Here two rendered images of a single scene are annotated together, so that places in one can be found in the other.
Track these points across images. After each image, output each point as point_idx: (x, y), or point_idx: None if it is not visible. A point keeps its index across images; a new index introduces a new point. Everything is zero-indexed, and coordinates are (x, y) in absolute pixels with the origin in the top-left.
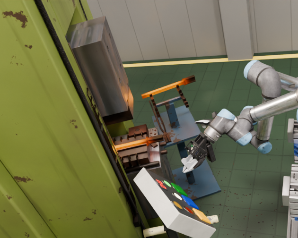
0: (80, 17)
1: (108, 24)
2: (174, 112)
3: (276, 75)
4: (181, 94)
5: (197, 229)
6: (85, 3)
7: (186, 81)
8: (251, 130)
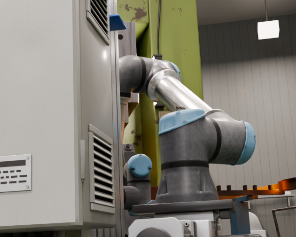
0: (149, 36)
1: (131, 30)
2: (235, 221)
3: (121, 59)
4: (243, 186)
5: None
6: (186, 35)
7: (285, 185)
8: (130, 183)
